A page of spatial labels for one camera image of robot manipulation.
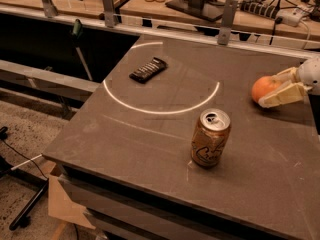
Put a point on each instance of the metal bracket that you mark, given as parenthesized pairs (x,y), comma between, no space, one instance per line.
(49,8)
(227,21)
(109,13)

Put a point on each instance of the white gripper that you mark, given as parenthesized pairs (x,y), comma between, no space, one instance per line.
(310,73)

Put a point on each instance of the metal bracket right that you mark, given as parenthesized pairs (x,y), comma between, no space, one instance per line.
(227,21)

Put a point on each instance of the metal bracket middle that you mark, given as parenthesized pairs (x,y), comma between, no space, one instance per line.
(109,13)

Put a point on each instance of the orange soda can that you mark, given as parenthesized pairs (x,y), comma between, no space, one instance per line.
(210,137)

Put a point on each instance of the black monitor stand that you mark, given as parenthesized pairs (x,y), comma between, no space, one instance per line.
(197,8)

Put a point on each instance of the black stand leg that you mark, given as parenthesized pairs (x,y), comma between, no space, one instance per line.
(23,219)

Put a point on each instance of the black snack bar wrapper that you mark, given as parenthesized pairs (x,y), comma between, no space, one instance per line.
(148,71)

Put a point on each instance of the power strip with cables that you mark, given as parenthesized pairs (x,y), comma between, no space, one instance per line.
(288,12)

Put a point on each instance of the orange fruit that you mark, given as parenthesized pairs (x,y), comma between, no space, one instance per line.
(263,86)

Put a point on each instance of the metal bracket left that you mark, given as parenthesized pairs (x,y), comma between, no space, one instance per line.
(49,8)

